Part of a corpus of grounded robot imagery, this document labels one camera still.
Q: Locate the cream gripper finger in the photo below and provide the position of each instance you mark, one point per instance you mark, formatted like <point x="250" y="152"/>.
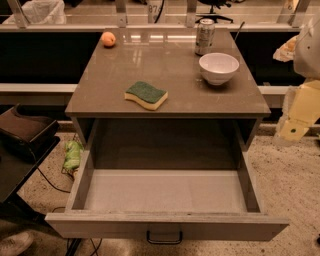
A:
<point x="301" y="110"/>

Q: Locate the green and yellow sponge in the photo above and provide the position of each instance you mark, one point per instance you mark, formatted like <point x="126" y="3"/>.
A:
<point x="146" y="95"/>

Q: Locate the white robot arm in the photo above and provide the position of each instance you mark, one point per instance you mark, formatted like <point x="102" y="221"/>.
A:
<point x="304" y="51"/>

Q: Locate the white ceramic bowl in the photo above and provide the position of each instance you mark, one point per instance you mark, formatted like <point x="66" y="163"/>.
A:
<point x="218" y="68"/>

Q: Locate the silver soda can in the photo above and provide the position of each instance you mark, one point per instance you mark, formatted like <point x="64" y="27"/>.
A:
<point x="204" y="37"/>

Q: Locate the black office chair base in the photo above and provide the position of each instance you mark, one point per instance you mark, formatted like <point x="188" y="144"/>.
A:
<point x="212" y="14"/>

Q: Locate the grey cabinet with tabletop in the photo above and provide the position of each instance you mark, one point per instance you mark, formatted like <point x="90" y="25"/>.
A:
<point x="198" y="127"/>

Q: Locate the orange fruit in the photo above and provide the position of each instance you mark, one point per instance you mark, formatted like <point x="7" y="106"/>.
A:
<point x="108" y="39"/>

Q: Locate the open grey drawer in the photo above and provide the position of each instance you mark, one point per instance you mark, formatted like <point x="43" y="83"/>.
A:
<point x="203" y="204"/>

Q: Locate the green crumpled bag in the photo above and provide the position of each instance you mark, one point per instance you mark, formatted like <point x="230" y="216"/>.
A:
<point x="73" y="150"/>

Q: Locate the dark chair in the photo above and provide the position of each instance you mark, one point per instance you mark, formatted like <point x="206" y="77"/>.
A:
<point x="25" y="142"/>

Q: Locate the white plastic bag bin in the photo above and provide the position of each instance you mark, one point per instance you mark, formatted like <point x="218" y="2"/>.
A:
<point x="39" y="12"/>

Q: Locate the white shoe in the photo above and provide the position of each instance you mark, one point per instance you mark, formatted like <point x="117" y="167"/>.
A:
<point x="15" y="244"/>

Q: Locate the black drawer handle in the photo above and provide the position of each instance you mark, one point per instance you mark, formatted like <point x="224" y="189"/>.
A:
<point x="174" y="238"/>

